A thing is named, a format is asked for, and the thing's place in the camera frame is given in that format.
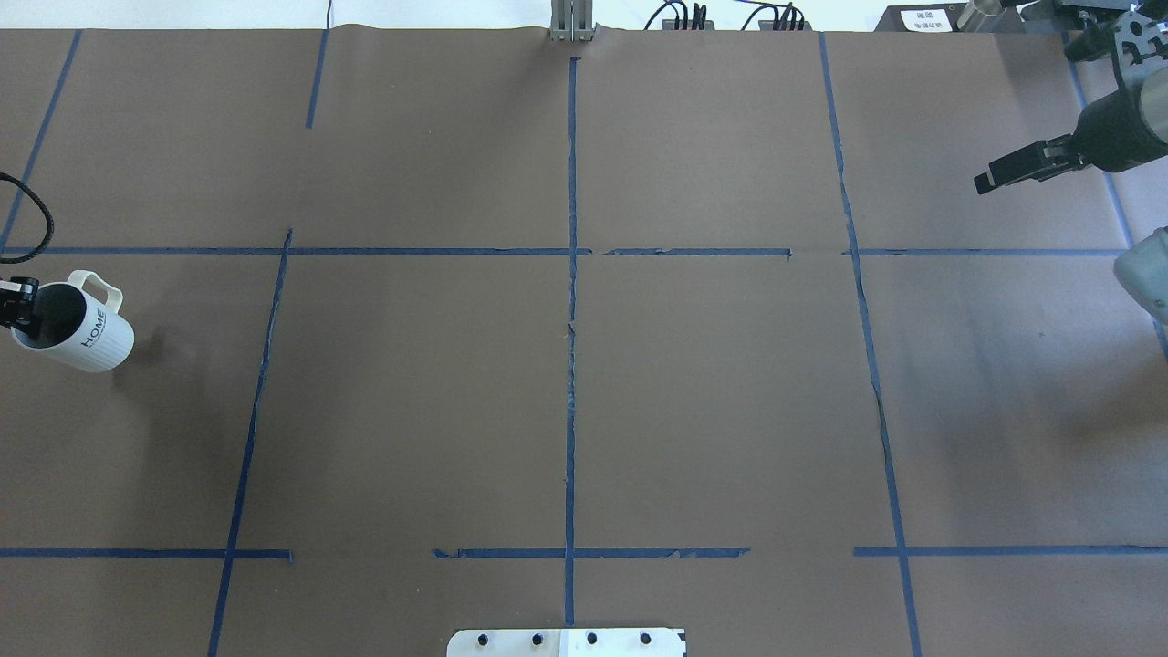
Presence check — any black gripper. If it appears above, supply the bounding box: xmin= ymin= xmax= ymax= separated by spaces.
xmin=975 ymin=87 xmax=1167 ymax=195

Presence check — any white ribbed mug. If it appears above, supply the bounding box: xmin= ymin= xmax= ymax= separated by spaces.
xmin=8 ymin=270 xmax=135 ymax=373

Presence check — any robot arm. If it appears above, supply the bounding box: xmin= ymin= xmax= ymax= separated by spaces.
xmin=975 ymin=1 xmax=1167 ymax=195

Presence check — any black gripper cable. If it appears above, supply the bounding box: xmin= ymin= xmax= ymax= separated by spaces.
xmin=0 ymin=172 xmax=54 ymax=267

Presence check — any aluminium frame post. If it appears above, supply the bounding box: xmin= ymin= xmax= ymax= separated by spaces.
xmin=549 ymin=0 xmax=596 ymax=43

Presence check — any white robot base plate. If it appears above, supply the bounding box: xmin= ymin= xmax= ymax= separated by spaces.
xmin=446 ymin=627 xmax=689 ymax=656

